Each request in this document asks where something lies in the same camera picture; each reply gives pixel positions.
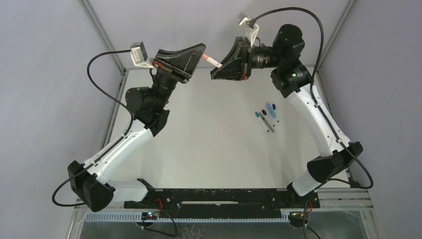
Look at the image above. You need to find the white pen orange end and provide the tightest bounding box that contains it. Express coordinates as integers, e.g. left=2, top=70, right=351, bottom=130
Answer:
left=208, top=57, right=222, bottom=68

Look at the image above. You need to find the light blue correction tape pen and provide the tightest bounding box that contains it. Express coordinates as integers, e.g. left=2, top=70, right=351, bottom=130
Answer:
left=266, top=103, right=276, bottom=119

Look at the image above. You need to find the white pen green end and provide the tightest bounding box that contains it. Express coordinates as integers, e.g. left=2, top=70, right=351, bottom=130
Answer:
left=255, top=112, right=270, bottom=132

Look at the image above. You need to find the black checkered pen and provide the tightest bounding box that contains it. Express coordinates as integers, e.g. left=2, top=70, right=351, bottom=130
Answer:
left=258, top=113, right=275, bottom=133

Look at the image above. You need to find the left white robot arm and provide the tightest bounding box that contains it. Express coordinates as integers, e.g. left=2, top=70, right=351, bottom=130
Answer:
left=68, top=42, right=206, bottom=212

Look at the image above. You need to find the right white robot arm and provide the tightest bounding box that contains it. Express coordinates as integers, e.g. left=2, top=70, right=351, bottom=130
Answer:
left=210, top=24, right=363, bottom=197

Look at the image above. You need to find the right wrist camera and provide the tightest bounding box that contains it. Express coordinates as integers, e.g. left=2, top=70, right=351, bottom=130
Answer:
left=238, top=12, right=259, bottom=47

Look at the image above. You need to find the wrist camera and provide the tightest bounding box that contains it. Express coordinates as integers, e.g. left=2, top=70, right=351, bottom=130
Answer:
left=130, top=41, right=154, bottom=69
left=238, top=12, right=259, bottom=47

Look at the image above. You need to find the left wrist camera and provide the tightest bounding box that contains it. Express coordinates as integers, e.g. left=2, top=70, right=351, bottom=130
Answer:
left=130, top=41, right=154, bottom=69

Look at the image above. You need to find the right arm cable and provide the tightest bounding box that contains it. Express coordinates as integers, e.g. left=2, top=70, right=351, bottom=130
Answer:
left=247, top=7, right=375, bottom=239

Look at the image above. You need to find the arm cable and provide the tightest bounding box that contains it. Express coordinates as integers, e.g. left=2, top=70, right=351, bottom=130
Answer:
left=51, top=49, right=179, bottom=239
left=247, top=7, right=375, bottom=239

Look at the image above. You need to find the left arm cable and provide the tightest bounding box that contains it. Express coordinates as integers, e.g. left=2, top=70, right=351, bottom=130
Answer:
left=51, top=49, right=179, bottom=239

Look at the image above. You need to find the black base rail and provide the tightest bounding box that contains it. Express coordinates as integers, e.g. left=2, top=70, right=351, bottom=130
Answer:
left=124, top=179, right=320, bottom=220

